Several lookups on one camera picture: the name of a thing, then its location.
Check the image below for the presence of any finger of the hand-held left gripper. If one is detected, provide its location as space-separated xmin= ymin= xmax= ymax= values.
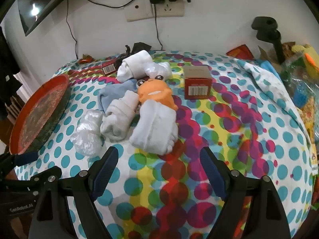
xmin=0 ymin=152 xmax=39 ymax=177
xmin=0 ymin=166 xmax=62 ymax=192

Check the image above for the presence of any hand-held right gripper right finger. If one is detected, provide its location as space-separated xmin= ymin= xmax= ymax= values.
xmin=199 ymin=146 xmax=292 ymax=239

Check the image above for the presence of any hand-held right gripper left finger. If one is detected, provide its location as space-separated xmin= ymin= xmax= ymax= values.
xmin=29 ymin=146 xmax=119 ymax=239

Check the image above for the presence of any round red tray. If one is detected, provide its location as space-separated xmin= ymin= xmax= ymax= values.
xmin=9 ymin=74 xmax=72 ymax=155

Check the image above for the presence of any white sock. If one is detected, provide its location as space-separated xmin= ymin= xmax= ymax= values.
xmin=100 ymin=90 xmax=139 ymax=141
xmin=117 ymin=50 xmax=153 ymax=83

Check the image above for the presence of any white cloth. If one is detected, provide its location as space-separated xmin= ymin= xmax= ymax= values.
xmin=129 ymin=100 xmax=178 ymax=155

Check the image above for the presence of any light blue sock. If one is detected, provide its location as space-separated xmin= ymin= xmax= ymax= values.
xmin=98 ymin=79 xmax=139 ymax=116

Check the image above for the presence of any gold and red box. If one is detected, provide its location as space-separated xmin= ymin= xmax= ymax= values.
xmin=183 ymin=65 xmax=213 ymax=100

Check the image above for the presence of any orange plush toy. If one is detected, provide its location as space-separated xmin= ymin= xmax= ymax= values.
xmin=137 ymin=78 xmax=178 ymax=111

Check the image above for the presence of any polka dot tablecloth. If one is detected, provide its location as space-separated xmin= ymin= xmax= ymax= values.
xmin=14 ymin=51 xmax=318 ymax=239

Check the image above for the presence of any wooden chair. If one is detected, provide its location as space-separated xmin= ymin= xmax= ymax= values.
xmin=4 ymin=90 xmax=27 ymax=140

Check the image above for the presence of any black hanging garment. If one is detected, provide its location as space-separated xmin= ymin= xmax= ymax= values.
xmin=0 ymin=27 xmax=21 ymax=102

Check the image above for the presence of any small red barcode box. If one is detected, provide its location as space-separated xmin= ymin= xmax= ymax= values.
xmin=102 ymin=63 xmax=116 ymax=74

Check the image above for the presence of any blue cloth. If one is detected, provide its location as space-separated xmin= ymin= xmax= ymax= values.
xmin=259 ymin=60 xmax=282 ymax=80

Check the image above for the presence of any red snack packet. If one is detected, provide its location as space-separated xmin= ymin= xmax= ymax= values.
xmin=226 ymin=44 xmax=255 ymax=60

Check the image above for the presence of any clear bag of colourful toys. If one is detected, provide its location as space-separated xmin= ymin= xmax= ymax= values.
xmin=282 ymin=43 xmax=319 ymax=155

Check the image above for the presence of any black pouch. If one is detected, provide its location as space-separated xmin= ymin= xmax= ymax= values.
xmin=132 ymin=42 xmax=152 ymax=54

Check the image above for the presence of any brown cardboard box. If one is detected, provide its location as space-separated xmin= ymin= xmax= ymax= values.
xmin=258 ymin=45 xmax=277 ymax=63

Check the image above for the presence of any black clamp stand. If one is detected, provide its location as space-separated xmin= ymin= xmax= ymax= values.
xmin=251 ymin=17 xmax=286 ymax=64

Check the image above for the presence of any dark framed glass panel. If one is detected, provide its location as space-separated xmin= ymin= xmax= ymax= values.
xmin=17 ymin=0 xmax=83 ymax=36

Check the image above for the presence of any white single outlet plate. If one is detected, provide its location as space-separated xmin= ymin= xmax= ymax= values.
xmin=125 ymin=0 xmax=154 ymax=22

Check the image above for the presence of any white multi outlet plate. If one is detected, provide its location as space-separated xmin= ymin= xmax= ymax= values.
xmin=152 ymin=0 xmax=186 ymax=18

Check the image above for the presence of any thin black hanging cable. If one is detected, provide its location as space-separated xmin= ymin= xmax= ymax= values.
xmin=66 ymin=0 xmax=78 ymax=56

